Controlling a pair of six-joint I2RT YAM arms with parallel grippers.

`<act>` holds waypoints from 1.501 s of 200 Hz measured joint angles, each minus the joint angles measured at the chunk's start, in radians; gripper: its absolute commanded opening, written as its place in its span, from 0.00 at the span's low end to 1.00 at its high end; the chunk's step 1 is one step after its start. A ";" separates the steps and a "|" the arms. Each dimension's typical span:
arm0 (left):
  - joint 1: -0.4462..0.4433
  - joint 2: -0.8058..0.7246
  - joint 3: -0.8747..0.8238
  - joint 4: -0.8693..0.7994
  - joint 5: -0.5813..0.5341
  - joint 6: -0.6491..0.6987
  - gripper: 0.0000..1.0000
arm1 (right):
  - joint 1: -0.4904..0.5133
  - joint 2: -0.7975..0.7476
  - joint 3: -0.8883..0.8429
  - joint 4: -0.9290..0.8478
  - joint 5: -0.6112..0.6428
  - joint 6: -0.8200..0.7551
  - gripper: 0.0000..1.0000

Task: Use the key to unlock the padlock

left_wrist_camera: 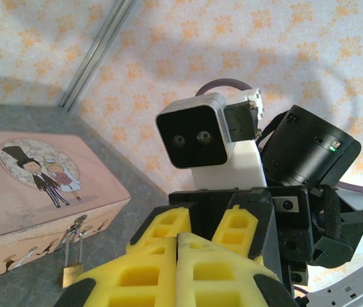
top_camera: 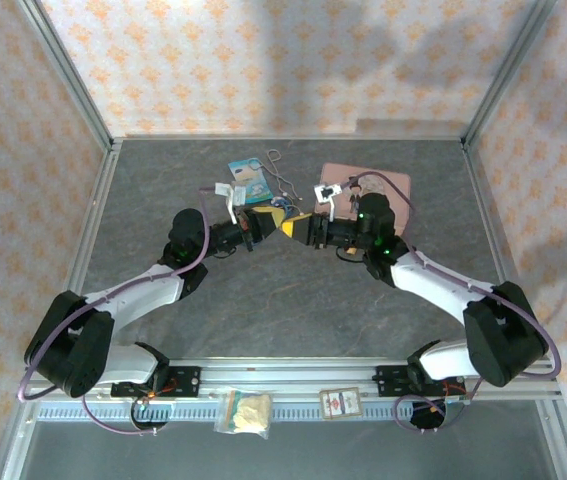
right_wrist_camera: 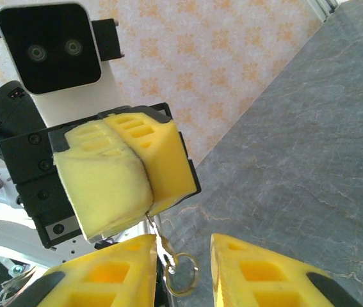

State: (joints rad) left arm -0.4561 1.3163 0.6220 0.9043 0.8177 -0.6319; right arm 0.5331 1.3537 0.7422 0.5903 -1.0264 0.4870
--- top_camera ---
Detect clear bag with yellow contents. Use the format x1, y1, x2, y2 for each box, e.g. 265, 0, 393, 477
212, 389, 275, 442

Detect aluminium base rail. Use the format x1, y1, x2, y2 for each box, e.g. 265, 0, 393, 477
18, 356, 563, 402

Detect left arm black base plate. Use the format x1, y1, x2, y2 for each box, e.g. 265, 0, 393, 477
110, 365, 202, 400

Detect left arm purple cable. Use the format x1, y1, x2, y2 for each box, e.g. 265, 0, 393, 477
16, 185, 214, 436

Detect aluminium back rail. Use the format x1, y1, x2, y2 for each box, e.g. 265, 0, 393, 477
110, 132, 469, 144

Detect pink tin box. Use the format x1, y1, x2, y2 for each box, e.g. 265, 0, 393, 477
312, 161, 412, 236

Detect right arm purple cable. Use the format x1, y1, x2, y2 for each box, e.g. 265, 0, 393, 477
345, 171, 563, 434

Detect aluminium frame post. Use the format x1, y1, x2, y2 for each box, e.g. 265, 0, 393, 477
461, 0, 560, 147
15, 0, 115, 151

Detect slotted grey cable duct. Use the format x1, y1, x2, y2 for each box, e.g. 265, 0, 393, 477
36, 402, 547, 422

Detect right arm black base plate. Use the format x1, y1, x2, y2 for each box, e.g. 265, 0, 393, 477
374, 364, 465, 400

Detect blue cord key ring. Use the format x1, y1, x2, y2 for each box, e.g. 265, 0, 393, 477
268, 195, 297, 214

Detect thin metal wire tongs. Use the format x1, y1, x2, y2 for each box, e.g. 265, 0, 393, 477
264, 147, 305, 202

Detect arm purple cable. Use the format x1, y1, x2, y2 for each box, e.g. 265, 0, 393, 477
16, 185, 214, 436
345, 171, 563, 434

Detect blue snack packet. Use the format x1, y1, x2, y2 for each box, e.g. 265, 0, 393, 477
227, 156, 275, 205

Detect aluminium side rail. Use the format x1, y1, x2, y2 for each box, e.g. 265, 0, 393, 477
62, 139, 124, 304
461, 141, 517, 286

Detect small card pack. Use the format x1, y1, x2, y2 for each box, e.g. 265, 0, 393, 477
318, 387, 363, 421

